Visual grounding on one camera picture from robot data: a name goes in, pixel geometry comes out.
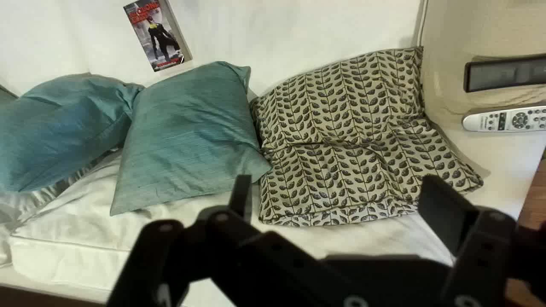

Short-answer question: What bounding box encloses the book with red cover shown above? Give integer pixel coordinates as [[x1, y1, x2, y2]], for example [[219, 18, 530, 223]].
[[123, 0, 193, 73]]

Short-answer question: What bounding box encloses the silver satin pillow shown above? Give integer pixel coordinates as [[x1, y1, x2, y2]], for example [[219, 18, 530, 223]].
[[0, 151, 125, 230]]

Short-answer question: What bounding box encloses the leaf patterned pillow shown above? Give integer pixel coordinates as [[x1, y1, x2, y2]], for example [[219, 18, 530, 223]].
[[250, 47, 485, 228]]

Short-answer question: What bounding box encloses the large teal pillow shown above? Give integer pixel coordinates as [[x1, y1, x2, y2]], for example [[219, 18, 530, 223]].
[[110, 59, 274, 216]]

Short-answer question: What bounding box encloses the black remote control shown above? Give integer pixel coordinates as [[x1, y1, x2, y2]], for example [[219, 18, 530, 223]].
[[463, 52, 546, 93]]

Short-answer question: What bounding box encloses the white sofa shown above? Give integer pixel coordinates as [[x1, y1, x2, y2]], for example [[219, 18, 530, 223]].
[[0, 0, 546, 303]]

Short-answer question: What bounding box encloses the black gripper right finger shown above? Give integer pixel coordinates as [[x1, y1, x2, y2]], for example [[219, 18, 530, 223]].
[[419, 173, 546, 307]]

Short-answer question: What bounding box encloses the white remote control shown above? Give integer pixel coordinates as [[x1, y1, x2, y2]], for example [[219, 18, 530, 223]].
[[460, 103, 546, 134]]

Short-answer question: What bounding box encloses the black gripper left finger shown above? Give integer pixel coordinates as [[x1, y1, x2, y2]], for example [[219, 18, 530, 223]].
[[108, 172, 366, 307]]

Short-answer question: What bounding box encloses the white sofa back cushion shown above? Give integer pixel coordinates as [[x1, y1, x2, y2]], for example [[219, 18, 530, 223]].
[[0, 0, 424, 98]]

